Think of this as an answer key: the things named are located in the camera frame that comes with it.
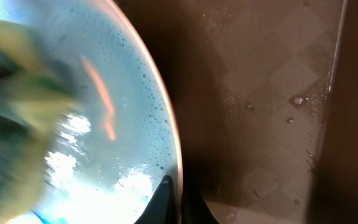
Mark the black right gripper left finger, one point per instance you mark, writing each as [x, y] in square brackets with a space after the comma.
[161, 208]

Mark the green scrubbing sponge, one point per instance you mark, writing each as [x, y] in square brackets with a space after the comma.
[33, 97]

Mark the white plate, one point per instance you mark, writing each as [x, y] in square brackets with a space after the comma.
[110, 153]

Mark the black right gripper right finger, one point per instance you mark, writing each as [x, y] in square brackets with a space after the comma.
[194, 209]

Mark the dark brown serving tray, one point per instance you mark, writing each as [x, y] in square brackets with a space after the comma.
[265, 94]

